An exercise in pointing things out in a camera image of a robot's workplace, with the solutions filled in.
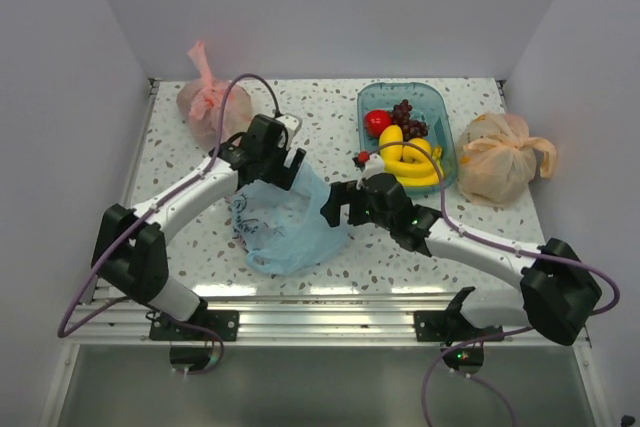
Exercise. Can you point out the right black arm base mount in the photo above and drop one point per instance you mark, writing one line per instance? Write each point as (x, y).
(448, 327)

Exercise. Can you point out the red apple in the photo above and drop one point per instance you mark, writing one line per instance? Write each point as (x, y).
(376, 121)

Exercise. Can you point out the yellow banana bunch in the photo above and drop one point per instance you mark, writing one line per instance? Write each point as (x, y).
(410, 167)

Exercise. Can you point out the dark red grape bunch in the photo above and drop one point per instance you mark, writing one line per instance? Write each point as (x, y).
(411, 127)

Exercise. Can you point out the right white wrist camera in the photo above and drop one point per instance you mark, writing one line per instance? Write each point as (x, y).
(369, 164)

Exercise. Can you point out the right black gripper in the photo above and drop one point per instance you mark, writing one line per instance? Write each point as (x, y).
(342, 193)

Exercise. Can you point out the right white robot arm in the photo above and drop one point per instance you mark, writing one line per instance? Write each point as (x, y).
(549, 290)

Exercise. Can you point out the yellow lemon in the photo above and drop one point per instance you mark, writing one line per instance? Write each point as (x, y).
(390, 143)

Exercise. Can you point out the teal transparent plastic tray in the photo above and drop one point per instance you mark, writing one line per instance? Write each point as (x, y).
(428, 106)

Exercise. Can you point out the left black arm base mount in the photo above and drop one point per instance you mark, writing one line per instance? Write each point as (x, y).
(198, 344)

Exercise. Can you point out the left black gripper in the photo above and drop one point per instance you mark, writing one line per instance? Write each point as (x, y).
(282, 176)

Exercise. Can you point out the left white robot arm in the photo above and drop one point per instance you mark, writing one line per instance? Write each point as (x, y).
(131, 248)

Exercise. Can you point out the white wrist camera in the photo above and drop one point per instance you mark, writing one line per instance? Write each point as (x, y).
(369, 164)
(292, 124)

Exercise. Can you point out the light blue printed plastic bag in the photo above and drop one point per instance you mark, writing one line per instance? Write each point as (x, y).
(284, 231)

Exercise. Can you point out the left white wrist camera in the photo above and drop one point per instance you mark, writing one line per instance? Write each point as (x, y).
(292, 124)

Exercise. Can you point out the aluminium table front rail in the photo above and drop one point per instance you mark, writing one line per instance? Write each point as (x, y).
(326, 320)

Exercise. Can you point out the orange knotted plastic bag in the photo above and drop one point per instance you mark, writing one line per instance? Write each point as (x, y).
(498, 158)

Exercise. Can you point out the pink knotted plastic bag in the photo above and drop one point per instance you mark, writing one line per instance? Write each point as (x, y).
(200, 102)

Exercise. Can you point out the yellow apple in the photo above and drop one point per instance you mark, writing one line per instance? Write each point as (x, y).
(422, 147)

